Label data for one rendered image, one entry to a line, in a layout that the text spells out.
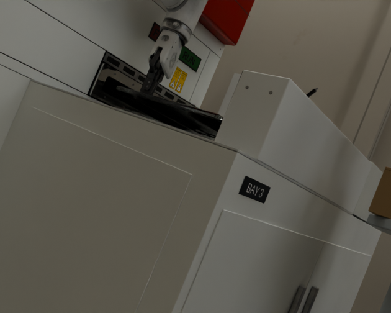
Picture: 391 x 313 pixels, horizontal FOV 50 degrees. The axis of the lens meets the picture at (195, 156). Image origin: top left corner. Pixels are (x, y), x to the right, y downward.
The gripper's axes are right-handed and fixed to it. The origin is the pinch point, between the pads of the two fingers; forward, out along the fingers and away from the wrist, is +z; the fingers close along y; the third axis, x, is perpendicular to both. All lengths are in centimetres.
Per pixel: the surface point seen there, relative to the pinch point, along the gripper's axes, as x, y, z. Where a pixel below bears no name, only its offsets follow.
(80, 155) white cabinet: -3.0, -24.9, 24.9
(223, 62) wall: 61, 337, -158
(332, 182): -51, -7, 7
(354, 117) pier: -81, 247, -113
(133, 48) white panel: 11.6, 6.0, -10.9
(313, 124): -41.5, -25.6, 2.9
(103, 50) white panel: 15.8, -1.1, -4.8
